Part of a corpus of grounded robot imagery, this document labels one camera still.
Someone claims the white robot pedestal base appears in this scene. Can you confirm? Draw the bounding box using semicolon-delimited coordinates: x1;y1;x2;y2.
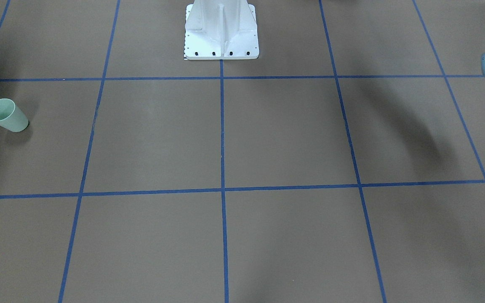
184;0;260;60

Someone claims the green plastic cup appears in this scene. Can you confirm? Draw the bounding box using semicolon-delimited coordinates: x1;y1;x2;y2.
0;98;29;133

